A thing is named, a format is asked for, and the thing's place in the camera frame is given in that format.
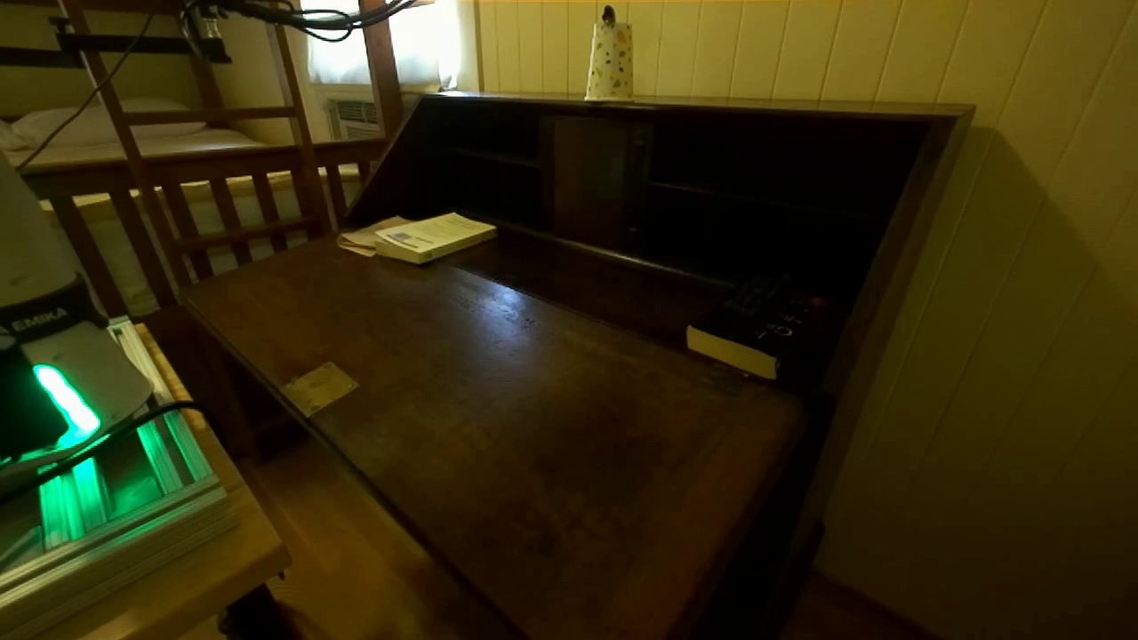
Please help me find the white paper cup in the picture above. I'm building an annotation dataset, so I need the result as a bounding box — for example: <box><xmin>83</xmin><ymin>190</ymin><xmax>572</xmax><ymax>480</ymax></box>
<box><xmin>582</xmin><ymin>18</ymin><xmax>637</xmax><ymax>102</ymax></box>

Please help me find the dark wooden secretary desk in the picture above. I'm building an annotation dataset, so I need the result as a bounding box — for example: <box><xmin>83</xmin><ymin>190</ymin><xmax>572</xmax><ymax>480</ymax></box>
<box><xmin>174</xmin><ymin>90</ymin><xmax>979</xmax><ymax>640</ymax></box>

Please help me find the white paperback book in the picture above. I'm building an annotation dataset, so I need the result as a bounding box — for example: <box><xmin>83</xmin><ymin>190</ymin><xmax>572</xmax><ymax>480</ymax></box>
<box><xmin>375</xmin><ymin>210</ymin><xmax>500</xmax><ymax>266</ymax></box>

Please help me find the black box with white edge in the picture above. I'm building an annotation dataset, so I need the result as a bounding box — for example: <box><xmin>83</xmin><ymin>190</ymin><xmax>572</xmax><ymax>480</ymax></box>
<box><xmin>682</xmin><ymin>275</ymin><xmax>837</xmax><ymax>383</ymax></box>

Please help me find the brown paper envelope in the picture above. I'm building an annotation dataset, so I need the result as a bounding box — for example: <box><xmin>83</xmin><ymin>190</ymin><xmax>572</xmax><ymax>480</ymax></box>
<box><xmin>335</xmin><ymin>212</ymin><xmax>414</xmax><ymax>259</ymax></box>

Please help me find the small paper note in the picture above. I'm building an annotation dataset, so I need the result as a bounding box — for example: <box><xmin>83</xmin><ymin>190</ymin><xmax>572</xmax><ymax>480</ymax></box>
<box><xmin>278</xmin><ymin>359</ymin><xmax>363</xmax><ymax>420</ymax></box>

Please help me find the white window air conditioner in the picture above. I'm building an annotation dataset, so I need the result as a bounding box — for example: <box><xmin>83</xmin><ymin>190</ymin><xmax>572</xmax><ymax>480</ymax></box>
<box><xmin>324</xmin><ymin>96</ymin><xmax>391</xmax><ymax>145</ymax></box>

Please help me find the bright window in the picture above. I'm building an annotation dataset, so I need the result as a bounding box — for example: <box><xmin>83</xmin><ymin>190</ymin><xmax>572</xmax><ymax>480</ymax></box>
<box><xmin>294</xmin><ymin>0</ymin><xmax>480</xmax><ymax>94</ymax></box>

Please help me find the wooden slatted chair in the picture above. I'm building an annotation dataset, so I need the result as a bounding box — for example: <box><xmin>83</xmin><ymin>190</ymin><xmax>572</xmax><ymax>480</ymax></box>
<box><xmin>0</xmin><ymin>0</ymin><xmax>408</xmax><ymax>320</ymax></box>

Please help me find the light wooden robot table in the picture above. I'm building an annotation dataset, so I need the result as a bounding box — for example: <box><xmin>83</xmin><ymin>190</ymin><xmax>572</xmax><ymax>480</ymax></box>
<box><xmin>0</xmin><ymin>317</ymin><xmax>294</xmax><ymax>640</ymax></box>

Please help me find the green lit robot mounting platform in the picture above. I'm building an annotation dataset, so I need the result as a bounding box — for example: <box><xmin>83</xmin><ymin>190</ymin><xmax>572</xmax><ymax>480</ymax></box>
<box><xmin>0</xmin><ymin>314</ymin><xmax>234</xmax><ymax>598</ymax></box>

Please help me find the white bed mattress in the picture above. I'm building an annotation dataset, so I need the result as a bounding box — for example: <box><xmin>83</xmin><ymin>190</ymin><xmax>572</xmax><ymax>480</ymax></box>
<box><xmin>0</xmin><ymin>96</ymin><xmax>268</xmax><ymax>167</ymax></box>

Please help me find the black cable on platform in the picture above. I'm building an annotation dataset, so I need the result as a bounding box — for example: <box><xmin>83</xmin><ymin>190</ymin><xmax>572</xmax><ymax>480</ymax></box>
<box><xmin>0</xmin><ymin>399</ymin><xmax>206</xmax><ymax>491</ymax></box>

